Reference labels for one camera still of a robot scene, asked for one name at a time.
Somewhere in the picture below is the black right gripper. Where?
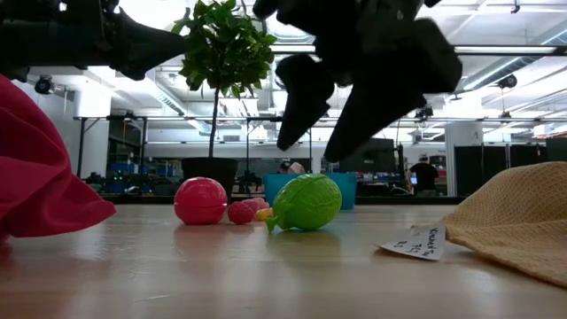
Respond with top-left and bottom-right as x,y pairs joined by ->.
252,0 -> 464,163

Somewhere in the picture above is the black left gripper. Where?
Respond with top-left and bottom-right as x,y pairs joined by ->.
0,0 -> 187,83

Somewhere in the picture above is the light green toy lime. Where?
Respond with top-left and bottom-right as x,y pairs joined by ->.
265,173 -> 343,234

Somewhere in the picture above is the small red toy berry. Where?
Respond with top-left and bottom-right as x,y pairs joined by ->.
227,201 -> 256,225

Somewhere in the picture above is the red toy tomato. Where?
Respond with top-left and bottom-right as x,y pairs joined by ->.
173,176 -> 229,226

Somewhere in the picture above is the blue plastic tupperware container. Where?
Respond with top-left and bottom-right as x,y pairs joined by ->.
263,172 -> 358,211

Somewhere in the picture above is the black monitor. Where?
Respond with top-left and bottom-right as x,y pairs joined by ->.
339,137 -> 396,175

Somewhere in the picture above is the green potted plant black pot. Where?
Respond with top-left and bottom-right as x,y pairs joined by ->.
170,0 -> 278,198

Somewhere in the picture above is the person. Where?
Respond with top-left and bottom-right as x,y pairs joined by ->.
407,152 -> 440,197
278,159 -> 307,175

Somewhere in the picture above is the black cabinet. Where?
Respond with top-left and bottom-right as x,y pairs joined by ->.
454,144 -> 548,197

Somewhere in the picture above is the red cloth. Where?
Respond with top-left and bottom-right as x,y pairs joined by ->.
0,73 -> 117,240

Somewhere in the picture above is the white paper label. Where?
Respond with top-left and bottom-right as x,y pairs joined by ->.
378,223 -> 447,261

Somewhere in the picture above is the yellow waffle cloth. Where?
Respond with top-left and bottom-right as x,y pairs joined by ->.
442,161 -> 567,289

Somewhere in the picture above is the black metal rack frame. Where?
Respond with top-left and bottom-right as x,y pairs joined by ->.
73,115 -> 314,178

